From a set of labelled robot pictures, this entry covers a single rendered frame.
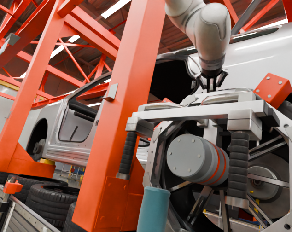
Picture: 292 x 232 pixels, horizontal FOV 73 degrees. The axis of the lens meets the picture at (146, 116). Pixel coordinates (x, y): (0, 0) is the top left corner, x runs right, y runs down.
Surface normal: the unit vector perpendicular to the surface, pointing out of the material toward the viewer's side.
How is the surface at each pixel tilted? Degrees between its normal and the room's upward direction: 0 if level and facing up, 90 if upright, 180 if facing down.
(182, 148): 90
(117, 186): 90
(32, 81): 90
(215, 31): 157
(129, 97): 90
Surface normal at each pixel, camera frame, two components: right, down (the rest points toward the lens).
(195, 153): -0.65, -0.34
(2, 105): 0.71, -0.07
